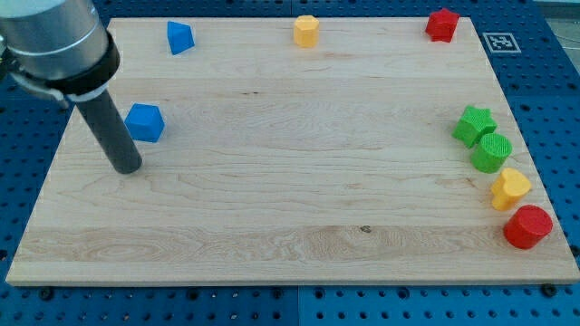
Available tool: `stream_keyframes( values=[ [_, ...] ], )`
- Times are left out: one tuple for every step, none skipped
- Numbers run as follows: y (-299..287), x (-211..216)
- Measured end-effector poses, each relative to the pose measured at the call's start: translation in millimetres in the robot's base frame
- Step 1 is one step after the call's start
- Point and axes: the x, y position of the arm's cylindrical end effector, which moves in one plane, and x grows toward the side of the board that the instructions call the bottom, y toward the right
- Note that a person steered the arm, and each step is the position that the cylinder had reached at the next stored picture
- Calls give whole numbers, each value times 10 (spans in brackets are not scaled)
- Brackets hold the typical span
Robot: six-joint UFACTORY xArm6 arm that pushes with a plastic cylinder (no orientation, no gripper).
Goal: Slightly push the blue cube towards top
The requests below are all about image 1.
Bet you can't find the blue cube block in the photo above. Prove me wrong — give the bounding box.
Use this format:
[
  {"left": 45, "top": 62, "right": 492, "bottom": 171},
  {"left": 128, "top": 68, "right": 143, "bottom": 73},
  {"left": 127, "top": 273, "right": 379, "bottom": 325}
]
[{"left": 124, "top": 103, "right": 165, "bottom": 143}]

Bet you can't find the green cylinder block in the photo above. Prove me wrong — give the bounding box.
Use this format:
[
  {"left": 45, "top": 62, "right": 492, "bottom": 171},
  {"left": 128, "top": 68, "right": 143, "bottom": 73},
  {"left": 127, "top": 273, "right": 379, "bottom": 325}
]
[{"left": 470, "top": 133, "right": 512, "bottom": 174}]

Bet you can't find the red cylinder block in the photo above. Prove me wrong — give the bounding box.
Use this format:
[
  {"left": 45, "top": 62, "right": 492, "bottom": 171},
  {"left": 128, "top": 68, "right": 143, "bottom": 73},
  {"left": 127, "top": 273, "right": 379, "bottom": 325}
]
[{"left": 503, "top": 205, "right": 554, "bottom": 250}]

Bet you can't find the red star block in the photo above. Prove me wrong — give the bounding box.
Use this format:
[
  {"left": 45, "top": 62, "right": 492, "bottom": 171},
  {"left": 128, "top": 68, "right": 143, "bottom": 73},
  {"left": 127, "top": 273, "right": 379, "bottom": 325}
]
[{"left": 425, "top": 8, "right": 460, "bottom": 43}]

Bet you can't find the yellow heart block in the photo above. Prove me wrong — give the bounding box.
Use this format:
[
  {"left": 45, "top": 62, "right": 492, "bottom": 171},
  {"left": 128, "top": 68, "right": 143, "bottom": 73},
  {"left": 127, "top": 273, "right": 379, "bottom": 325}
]
[{"left": 490, "top": 168, "right": 532, "bottom": 211}]

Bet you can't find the green star block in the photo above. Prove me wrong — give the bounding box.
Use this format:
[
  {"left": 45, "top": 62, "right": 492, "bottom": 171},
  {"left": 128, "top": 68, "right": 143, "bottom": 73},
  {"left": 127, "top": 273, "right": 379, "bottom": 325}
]
[{"left": 451, "top": 105, "right": 498, "bottom": 149}]

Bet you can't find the wooden board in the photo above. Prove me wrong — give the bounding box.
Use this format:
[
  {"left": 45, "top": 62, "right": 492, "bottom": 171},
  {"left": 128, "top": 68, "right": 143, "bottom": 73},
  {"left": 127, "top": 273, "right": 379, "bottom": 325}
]
[{"left": 6, "top": 17, "right": 579, "bottom": 287}]

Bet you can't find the yellow hexagon block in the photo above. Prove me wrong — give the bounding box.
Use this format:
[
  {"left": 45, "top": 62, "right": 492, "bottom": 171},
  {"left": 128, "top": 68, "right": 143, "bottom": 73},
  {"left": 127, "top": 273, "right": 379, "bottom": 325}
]
[{"left": 294, "top": 15, "right": 320, "bottom": 48}]

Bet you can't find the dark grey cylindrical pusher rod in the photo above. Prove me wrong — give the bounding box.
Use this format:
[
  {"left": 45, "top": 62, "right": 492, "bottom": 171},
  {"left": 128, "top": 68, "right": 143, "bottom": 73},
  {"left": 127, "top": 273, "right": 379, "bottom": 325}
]
[{"left": 76, "top": 91, "right": 142, "bottom": 174}]

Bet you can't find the blue triangular block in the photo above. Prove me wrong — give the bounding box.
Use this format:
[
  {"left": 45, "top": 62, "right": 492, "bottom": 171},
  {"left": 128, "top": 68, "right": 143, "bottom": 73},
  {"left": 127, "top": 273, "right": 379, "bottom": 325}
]
[{"left": 167, "top": 21, "right": 195, "bottom": 55}]

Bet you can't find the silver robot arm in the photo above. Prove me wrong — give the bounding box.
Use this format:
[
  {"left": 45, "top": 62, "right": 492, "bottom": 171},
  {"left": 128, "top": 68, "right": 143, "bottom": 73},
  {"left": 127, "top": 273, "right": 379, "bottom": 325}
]
[{"left": 1, "top": 0, "right": 142, "bottom": 174}]

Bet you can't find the white fiducial marker tag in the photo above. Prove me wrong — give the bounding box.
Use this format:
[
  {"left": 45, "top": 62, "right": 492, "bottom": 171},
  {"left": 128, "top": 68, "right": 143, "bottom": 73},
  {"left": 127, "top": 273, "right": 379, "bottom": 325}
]
[{"left": 483, "top": 32, "right": 521, "bottom": 53}]

